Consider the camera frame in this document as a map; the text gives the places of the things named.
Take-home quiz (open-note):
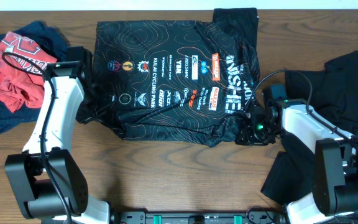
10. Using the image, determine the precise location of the black printed cycling jersey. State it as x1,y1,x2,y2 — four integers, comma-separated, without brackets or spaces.
76,8,260,147

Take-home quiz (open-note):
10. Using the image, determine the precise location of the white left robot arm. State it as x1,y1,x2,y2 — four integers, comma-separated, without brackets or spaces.
4,47,111,224

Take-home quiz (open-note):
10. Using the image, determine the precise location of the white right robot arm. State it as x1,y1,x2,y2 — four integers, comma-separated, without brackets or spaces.
235,84,358,223

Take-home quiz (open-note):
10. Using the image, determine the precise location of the plain black shirt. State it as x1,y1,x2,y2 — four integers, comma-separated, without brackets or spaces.
260,51,358,205

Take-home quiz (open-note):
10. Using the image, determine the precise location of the navy blue t-shirt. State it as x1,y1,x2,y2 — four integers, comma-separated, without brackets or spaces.
0,21,67,134

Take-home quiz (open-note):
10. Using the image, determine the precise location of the red printed t-shirt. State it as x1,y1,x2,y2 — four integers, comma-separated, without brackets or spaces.
0,32,57,113

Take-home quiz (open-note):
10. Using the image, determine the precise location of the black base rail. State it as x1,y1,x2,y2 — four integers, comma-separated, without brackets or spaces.
110,209,287,224

